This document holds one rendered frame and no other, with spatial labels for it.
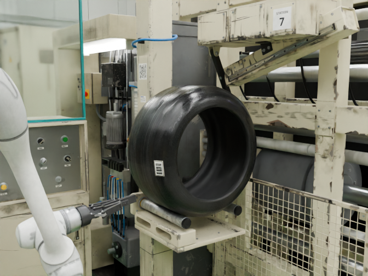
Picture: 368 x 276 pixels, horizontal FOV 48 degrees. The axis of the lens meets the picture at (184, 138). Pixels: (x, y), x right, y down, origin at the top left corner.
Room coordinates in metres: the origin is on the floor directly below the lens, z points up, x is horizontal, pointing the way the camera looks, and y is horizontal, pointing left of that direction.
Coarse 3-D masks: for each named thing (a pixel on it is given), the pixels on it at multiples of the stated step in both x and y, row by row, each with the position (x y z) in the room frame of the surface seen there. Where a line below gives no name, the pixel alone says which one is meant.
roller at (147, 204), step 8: (144, 200) 1.83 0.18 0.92; (144, 208) 1.81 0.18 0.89; (152, 208) 1.75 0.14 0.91; (160, 208) 1.71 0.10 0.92; (160, 216) 1.70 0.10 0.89; (168, 216) 1.64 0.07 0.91; (176, 216) 1.61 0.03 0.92; (184, 216) 1.59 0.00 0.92; (176, 224) 1.60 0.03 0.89; (184, 224) 1.56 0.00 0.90
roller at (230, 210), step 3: (231, 204) 1.76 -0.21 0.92; (234, 204) 1.76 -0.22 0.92; (228, 207) 1.76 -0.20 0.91; (231, 207) 1.75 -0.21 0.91; (234, 207) 1.73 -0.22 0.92; (237, 207) 1.73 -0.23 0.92; (240, 207) 1.74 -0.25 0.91; (225, 210) 1.78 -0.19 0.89; (228, 210) 1.76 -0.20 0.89; (231, 210) 1.74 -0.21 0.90; (234, 210) 1.72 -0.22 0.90; (237, 210) 1.73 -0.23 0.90; (240, 210) 1.74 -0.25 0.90; (231, 213) 1.75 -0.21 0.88; (234, 213) 1.73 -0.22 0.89; (237, 213) 1.73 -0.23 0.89; (240, 213) 1.74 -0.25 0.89
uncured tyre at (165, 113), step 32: (160, 96) 1.70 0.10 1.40; (192, 96) 1.61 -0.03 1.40; (224, 96) 1.68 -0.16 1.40; (160, 128) 1.54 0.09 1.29; (224, 128) 1.98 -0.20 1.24; (128, 160) 1.69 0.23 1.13; (160, 160) 1.52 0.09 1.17; (224, 160) 1.97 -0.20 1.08; (160, 192) 1.55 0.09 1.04; (192, 192) 1.90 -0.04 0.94; (224, 192) 1.83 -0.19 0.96
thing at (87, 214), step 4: (76, 208) 1.42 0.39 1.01; (80, 208) 1.42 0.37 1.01; (84, 208) 1.42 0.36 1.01; (88, 208) 1.47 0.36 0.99; (80, 212) 1.40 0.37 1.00; (84, 212) 1.41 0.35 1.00; (88, 212) 1.41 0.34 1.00; (92, 212) 1.42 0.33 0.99; (96, 212) 1.42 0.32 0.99; (100, 212) 1.44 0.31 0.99; (80, 216) 1.40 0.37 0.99; (84, 216) 1.40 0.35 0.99; (88, 216) 1.41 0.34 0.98; (92, 216) 1.42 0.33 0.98; (96, 216) 1.42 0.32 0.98; (84, 220) 1.40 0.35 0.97; (88, 220) 1.41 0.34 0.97; (84, 224) 1.41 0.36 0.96; (88, 224) 1.42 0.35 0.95
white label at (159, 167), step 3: (156, 162) 1.51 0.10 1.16; (159, 162) 1.51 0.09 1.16; (162, 162) 1.50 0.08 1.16; (156, 165) 1.51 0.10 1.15; (159, 165) 1.51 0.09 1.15; (162, 165) 1.50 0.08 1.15; (156, 168) 1.52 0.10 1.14; (159, 168) 1.51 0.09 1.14; (162, 168) 1.50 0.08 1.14; (156, 171) 1.52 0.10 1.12; (159, 171) 1.51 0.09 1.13; (162, 171) 1.50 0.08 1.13; (156, 174) 1.52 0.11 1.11; (159, 174) 1.51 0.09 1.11; (162, 174) 1.51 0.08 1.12
